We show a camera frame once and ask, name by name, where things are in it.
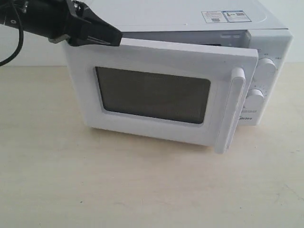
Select white microwave oven body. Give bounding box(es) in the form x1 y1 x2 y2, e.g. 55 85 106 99
87 0 293 126

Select lower white control knob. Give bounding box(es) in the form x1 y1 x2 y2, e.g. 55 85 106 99
246 89 265 109

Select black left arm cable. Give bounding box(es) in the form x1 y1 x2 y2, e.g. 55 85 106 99
0 0 24 67

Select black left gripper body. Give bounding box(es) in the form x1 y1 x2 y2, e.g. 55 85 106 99
0 0 83 43

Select upper white control knob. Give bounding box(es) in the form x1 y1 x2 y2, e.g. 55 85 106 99
254 58 277 81

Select white microwave door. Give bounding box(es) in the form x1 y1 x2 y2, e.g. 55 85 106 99
63 38 258 153

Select white control knob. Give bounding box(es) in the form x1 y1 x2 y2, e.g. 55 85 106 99
246 89 265 109
254 58 277 81

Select blue white label sticker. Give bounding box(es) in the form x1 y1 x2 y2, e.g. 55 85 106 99
201 10 251 23

